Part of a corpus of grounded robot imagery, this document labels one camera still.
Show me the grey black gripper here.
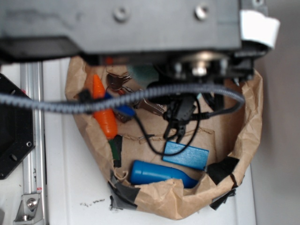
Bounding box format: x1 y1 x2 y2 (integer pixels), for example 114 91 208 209
0 0 269 79

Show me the teal blue cloth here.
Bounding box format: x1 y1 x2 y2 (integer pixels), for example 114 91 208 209
127 65 159 88

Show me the bunch of metal keys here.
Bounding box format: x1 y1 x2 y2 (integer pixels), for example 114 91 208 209
106 72 166 117

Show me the crumpled brown paper bag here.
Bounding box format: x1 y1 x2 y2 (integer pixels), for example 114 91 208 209
65 56 264 220

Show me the blue rectangular block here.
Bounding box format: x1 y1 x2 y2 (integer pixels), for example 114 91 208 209
162 142 209 170

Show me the orange toy carrot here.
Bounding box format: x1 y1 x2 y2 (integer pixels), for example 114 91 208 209
92 74 118 140

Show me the blue plastic bottle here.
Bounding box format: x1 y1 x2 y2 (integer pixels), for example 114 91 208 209
130 160 198 188

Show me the thin black cable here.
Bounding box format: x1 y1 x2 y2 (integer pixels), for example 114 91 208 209
131 93 211 156

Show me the grey braided cable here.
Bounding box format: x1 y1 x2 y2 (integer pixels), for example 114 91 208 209
0 84 246 117

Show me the black octagonal mount plate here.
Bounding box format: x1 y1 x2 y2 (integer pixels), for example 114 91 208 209
0 73 36 180

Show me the aluminium extrusion rail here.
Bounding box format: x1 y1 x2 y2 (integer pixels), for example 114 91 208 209
13 62 49 225

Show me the metal corner bracket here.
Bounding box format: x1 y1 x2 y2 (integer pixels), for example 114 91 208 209
13 193 45 225

